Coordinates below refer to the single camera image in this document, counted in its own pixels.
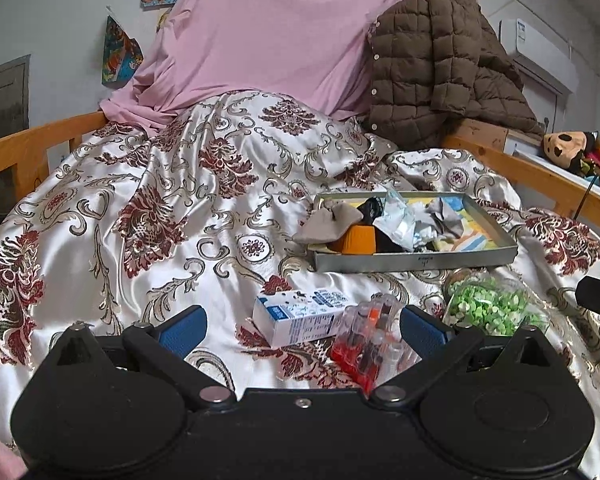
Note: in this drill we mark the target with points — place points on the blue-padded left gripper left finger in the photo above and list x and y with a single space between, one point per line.
173 338

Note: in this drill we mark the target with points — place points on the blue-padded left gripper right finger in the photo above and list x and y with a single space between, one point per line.
432 339

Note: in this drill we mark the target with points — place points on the striped colourful towel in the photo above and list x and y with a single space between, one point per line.
473 239

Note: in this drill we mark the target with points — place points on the grey blue cloth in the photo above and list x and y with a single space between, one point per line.
434 220

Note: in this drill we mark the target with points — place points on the light blue tissue packet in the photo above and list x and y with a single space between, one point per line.
397 221

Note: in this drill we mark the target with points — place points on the metal tray with frog picture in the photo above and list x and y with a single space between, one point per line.
390 257

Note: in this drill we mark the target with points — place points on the orange silicone cup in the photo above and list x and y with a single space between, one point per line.
359 240

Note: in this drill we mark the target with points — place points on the grey linen drawstring pouch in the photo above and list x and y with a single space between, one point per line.
328 223

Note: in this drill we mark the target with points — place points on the bag of green beads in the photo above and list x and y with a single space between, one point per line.
495 305

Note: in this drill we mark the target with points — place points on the red rack of vials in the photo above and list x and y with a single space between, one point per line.
365 346

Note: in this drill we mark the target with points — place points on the small milk carton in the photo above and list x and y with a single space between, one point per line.
296 316

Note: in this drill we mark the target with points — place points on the floral satin bedspread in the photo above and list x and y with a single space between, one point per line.
133 228

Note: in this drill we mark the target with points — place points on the plush doll head toy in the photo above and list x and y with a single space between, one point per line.
575 151

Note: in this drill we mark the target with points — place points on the white air conditioner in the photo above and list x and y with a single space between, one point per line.
538 57

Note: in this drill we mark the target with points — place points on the brown quilted jacket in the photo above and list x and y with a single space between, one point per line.
436 61

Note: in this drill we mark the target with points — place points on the colourful kite poster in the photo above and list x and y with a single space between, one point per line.
121 55

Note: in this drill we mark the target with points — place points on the pink hanging sheet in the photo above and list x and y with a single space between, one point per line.
312 50

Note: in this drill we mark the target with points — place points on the wooden bed frame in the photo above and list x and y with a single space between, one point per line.
25 153

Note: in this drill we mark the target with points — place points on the dark wall panel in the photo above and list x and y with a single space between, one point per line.
14 95

